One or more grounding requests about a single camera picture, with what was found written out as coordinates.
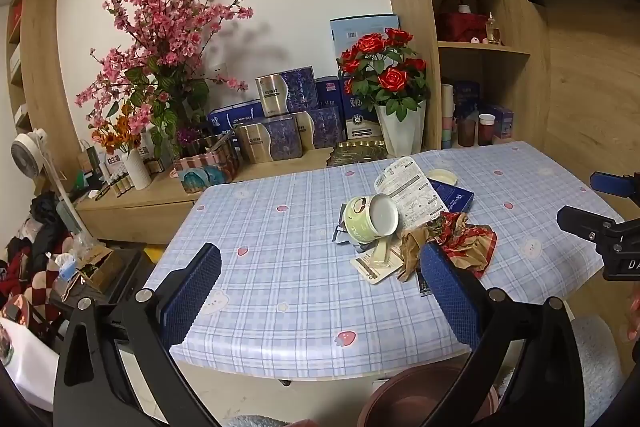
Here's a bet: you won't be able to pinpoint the dark clothing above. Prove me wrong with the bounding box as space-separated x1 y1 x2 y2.
27 192 76 258

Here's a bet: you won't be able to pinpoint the white printed packaging card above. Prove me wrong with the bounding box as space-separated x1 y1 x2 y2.
375 156 448 230

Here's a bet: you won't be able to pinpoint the brown plastic bin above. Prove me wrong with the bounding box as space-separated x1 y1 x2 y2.
356 363 501 427

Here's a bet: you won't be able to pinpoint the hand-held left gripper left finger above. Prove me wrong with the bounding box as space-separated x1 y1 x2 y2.
52 243 223 427

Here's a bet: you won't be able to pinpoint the grey paper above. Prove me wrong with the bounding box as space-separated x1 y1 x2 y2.
332 202 361 248

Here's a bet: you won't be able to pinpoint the red patterned wrapper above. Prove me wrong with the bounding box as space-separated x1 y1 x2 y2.
432 212 498 278

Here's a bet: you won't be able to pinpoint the small dark green paper bag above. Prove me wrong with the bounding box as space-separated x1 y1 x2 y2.
77 144 101 188

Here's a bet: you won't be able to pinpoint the row of small brown vials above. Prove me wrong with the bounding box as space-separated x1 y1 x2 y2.
107 172 133 198

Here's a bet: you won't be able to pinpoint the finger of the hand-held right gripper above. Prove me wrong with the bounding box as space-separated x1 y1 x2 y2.
590 171 640 199
556 205 624 254

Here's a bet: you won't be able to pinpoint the white labelled box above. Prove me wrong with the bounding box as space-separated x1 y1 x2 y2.
102 152 123 180

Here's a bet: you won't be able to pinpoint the white sheet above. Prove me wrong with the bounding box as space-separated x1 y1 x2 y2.
0 314 63 413

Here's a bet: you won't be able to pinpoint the red gift basket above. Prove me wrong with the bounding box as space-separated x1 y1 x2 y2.
439 0 488 42

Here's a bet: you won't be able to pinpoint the wooden sideboard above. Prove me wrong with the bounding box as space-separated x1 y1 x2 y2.
75 147 341 248

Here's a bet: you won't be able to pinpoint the pink striped tin basket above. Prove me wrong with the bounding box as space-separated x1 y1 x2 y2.
172 134 241 194

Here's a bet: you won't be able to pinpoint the white round lid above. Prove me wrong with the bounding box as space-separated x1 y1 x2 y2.
425 168 460 188

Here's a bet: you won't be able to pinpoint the green white paper tub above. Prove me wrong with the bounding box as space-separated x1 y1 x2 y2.
345 193 401 253

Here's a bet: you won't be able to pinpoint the brown drinking glass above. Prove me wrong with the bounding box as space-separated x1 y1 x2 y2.
457 117 476 148

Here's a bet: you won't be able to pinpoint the gold purple gift box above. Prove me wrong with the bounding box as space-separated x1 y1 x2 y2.
255 67 317 116
292 107 347 150
235 117 303 164

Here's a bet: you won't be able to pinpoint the light blue flat box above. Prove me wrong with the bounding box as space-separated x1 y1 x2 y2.
330 14 401 58

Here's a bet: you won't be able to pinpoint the grey fluffy cushion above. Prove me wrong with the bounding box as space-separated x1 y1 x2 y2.
570 316 625 427

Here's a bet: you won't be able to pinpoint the stack of pastel cups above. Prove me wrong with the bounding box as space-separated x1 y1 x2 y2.
441 83 455 148

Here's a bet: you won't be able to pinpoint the red roses in white vase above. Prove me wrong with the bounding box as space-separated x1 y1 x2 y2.
336 28 430 158

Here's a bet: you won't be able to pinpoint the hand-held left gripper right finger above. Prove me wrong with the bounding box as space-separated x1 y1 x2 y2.
419 241 586 427

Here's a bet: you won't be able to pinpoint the orange flowers in white vase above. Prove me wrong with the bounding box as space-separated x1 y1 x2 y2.
91 104 152 190

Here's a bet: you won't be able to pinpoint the red cup with white lid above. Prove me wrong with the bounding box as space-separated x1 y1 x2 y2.
477 113 496 146

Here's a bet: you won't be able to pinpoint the dark blue shelf box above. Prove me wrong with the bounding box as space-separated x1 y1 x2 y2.
452 81 481 122

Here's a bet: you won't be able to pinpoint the wooden side bookshelf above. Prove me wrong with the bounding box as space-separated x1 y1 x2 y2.
6 0 81 142

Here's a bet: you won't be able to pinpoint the dark blue packet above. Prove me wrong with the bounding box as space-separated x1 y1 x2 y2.
429 179 476 214

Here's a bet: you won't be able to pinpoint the gold ornate tray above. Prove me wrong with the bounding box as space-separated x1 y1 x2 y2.
327 138 388 166

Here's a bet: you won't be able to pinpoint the wooden shelf unit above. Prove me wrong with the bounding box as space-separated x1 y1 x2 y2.
367 0 551 152

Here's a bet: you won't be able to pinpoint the black case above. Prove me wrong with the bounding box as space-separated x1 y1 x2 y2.
50 247 156 323

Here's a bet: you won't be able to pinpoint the white desk fan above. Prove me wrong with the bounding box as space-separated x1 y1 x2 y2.
11 129 81 233

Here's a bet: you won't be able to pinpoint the small blue box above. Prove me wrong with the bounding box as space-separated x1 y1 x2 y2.
492 104 515 140

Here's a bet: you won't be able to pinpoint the cream candle packet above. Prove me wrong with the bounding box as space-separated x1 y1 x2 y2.
350 237 406 283

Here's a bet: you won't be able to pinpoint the cardboard box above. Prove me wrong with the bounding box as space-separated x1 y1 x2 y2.
65 248 126 294

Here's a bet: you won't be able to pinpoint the brown paper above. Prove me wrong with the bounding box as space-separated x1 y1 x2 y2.
397 227 436 283

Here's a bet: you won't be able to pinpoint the person's right hand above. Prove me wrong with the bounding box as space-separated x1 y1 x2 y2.
626 294 640 344

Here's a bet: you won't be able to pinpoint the dark blue red-label box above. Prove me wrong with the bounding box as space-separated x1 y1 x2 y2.
314 76 343 110

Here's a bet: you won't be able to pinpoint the red checkered cloth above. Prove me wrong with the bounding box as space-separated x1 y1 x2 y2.
0 252 61 323

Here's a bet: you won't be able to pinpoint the long blue carton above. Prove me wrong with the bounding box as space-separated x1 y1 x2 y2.
207 102 266 132

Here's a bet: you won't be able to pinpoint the blue plaid tablecloth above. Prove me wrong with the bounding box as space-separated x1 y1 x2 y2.
167 141 626 380

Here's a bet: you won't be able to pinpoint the pink blossom arrangement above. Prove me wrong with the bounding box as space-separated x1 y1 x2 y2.
75 0 255 158

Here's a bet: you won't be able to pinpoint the purple flower bunch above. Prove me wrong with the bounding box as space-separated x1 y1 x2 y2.
175 127 203 155

